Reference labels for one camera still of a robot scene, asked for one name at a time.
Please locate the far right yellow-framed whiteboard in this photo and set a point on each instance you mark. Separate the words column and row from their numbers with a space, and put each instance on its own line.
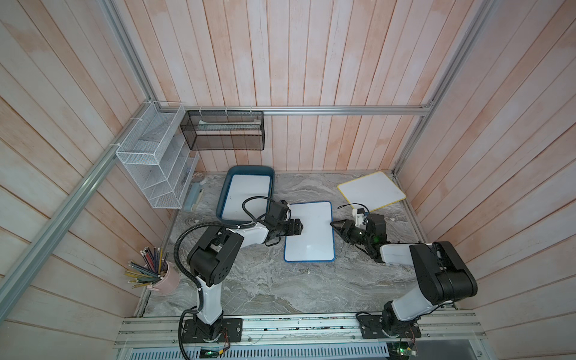
column 375, row 191

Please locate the pencil cup with pencils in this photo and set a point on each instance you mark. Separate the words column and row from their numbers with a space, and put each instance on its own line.
column 156, row 274

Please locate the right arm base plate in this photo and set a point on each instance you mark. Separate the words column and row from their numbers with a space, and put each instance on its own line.
column 373, row 326

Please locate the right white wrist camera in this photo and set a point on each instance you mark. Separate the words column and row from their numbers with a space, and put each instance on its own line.
column 360, row 217

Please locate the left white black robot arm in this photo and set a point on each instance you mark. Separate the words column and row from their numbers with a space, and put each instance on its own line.
column 214, row 254

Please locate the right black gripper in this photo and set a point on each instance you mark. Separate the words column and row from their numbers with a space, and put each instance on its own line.
column 344, row 229

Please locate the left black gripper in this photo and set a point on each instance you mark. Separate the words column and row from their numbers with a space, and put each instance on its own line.
column 292, row 223

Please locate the white wire mesh shelf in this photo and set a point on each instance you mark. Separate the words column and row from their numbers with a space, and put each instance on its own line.
column 157, row 156

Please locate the aluminium mounting rail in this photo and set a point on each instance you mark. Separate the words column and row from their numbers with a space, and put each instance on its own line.
column 445, row 334

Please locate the teal plastic storage box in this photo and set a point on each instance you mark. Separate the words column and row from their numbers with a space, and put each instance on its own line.
column 247, row 170

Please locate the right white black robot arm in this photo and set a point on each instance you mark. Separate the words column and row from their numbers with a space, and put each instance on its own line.
column 440, row 272

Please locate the black mesh basket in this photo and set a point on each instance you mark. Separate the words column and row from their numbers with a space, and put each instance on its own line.
column 224, row 130

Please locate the blue-framed whiteboard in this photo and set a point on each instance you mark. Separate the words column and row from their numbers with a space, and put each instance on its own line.
column 239, row 188
column 316, row 244

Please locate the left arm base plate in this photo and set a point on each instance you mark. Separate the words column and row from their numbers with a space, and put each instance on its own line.
column 194, row 331

